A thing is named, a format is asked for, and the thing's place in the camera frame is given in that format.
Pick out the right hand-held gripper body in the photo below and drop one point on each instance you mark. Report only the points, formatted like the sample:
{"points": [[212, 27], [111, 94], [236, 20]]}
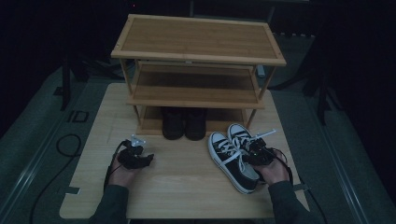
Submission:
{"points": [[263, 154]]}

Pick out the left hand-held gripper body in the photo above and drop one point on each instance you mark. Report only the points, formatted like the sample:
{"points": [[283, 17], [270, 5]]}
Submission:
{"points": [[130, 157]]}

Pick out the black leather shoe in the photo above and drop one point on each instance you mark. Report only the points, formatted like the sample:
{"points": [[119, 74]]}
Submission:
{"points": [[196, 124], [172, 124]]}

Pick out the wooden three-tier shoe rack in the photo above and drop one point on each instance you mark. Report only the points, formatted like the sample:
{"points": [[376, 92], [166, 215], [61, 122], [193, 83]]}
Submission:
{"points": [[199, 40]]}

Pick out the person's left hand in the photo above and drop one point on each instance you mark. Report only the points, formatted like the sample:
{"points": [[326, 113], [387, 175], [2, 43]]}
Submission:
{"points": [[123, 175]]}

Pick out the person's right hand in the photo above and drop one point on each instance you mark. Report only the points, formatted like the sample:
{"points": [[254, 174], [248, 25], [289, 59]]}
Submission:
{"points": [[275, 171]]}

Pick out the grey stand foot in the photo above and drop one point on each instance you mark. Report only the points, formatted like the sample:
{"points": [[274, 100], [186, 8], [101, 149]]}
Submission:
{"points": [[261, 71]]}

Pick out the black metal stand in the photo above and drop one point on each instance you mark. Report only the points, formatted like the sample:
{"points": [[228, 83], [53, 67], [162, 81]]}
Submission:
{"points": [[65, 84], [322, 93]]}

